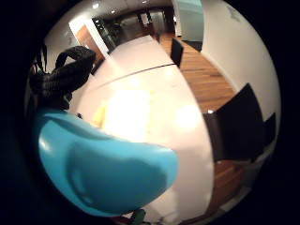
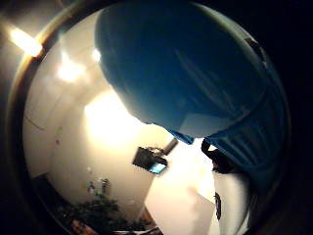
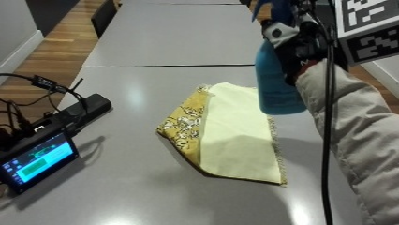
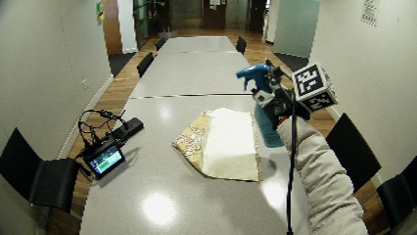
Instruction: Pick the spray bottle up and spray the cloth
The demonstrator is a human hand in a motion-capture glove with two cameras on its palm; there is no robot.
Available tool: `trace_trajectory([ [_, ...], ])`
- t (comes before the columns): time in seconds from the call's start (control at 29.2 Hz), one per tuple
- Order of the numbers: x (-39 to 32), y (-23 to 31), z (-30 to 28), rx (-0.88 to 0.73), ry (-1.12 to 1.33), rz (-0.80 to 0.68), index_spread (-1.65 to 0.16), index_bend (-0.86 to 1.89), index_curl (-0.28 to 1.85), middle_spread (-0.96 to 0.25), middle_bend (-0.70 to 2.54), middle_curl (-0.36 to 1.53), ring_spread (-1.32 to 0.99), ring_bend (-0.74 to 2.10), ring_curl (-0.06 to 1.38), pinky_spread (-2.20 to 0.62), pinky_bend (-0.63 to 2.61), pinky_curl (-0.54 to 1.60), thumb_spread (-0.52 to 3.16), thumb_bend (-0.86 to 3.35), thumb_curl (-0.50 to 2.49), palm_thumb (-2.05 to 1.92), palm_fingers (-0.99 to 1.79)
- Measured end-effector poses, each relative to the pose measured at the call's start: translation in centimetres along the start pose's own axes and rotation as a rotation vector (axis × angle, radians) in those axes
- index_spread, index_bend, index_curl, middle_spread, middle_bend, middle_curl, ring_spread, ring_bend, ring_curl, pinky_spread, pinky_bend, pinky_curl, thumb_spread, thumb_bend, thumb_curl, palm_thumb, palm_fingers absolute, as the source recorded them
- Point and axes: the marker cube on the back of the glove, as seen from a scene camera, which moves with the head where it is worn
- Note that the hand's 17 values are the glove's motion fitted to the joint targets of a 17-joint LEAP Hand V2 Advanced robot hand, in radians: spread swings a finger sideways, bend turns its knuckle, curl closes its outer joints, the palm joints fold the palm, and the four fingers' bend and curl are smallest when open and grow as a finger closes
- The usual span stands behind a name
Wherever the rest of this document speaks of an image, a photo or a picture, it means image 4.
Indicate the black bar camera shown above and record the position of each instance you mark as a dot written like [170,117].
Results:
[128,128]

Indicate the black chair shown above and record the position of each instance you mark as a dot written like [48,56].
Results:
[160,43]
[39,178]
[241,45]
[145,64]
[400,194]
[352,153]

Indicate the folded white and beige cloth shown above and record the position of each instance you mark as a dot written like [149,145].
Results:
[228,143]

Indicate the printed marker sheet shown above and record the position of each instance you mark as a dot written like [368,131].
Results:
[369,12]

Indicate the white marker cube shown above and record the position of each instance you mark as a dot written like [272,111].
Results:
[313,85]

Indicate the green wall sign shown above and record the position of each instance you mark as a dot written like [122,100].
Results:
[100,9]

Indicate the dark wooden door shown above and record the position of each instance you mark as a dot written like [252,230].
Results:
[213,14]

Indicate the blue spray bottle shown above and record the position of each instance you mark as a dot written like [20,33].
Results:
[257,74]

